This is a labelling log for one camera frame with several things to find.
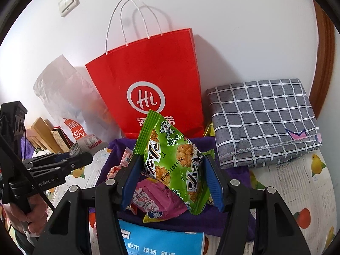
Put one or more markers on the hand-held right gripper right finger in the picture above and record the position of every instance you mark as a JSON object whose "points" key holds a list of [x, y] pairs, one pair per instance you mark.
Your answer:
{"points": [[213, 183]]}

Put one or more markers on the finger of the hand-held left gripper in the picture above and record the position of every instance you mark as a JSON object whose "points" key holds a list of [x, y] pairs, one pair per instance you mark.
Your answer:
{"points": [[61, 160], [53, 173]]}

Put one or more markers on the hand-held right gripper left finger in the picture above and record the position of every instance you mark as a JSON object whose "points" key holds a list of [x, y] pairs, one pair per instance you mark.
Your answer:
{"points": [[132, 180]]}

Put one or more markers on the green snack packet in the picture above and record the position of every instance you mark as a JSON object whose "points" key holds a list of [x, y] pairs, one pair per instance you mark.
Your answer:
{"points": [[172, 159]]}

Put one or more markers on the person's left hand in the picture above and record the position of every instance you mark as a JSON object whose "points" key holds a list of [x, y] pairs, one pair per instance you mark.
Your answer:
{"points": [[35, 217]]}

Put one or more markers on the red white snack packet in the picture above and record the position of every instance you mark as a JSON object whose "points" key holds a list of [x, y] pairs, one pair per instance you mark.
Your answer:
{"points": [[114, 172]]}

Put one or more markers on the patterned cardboard box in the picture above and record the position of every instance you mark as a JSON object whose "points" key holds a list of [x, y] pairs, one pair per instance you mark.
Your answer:
{"points": [[59, 139]]}

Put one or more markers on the pale pink snack packet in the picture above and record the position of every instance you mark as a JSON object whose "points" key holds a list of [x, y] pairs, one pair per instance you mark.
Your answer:
{"points": [[126, 159]]}

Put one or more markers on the wooden headboard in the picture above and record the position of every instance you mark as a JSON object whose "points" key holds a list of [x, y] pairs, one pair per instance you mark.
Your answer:
{"points": [[39, 127]]}

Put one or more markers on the purple towel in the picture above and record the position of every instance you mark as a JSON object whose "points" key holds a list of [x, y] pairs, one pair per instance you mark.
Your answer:
{"points": [[202, 223]]}

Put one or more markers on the yellow snack packet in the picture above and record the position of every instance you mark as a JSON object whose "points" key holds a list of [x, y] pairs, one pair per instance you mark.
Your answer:
{"points": [[209, 131]]}

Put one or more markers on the white plastic bag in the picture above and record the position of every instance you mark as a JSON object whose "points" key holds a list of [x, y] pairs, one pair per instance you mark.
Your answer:
{"points": [[66, 93]]}

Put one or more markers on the blue tissue pack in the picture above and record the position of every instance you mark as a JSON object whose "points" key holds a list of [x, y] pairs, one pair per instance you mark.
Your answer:
{"points": [[159, 241]]}

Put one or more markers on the fruit print bedsheet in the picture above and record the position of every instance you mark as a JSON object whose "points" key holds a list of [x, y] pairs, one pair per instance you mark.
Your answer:
{"points": [[292, 186]]}

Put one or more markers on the grey checked folded cloth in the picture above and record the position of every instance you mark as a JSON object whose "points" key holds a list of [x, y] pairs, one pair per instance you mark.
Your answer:
{"points": [[265, 119]]}

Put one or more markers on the red paper bag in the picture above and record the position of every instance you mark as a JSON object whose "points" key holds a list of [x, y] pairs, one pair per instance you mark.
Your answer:
{"points": [[148, 66]]}

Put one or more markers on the white wall switch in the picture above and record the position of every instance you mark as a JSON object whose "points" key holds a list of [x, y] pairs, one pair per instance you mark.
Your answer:
{"points": [[68, 2]]}

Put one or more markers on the wooden door frame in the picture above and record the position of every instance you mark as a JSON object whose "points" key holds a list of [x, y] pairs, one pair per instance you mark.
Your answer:
{"points": [[325, 58]]}

